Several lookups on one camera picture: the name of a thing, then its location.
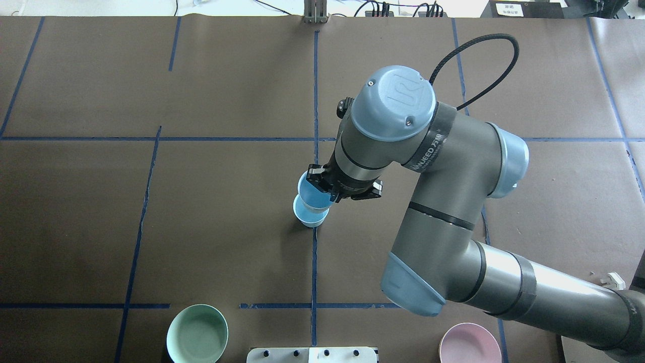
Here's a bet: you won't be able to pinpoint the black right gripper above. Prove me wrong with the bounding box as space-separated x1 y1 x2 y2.
306 97 383 203

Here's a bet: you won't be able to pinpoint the blue cup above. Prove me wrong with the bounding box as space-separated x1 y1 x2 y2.
297 171 334 214
292 195 329 228

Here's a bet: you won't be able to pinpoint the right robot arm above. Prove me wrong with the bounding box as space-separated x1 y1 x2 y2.
306 65 643 362

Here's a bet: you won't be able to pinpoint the green bowl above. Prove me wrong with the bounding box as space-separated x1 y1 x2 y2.
166 304 229 362

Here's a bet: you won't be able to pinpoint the pink bowl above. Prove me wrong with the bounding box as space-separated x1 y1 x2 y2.
438 322 503 362

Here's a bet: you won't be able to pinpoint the black box on desk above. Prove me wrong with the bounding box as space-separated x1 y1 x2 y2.
480 1 564 19

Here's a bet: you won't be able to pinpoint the aluminium frame post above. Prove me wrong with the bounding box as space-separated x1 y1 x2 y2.
303 0 329 24

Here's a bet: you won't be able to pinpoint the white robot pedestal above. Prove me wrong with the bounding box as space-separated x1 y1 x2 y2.
246 346 379 362

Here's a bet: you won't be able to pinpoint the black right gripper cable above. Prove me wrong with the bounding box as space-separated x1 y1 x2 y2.
428 33 521 109

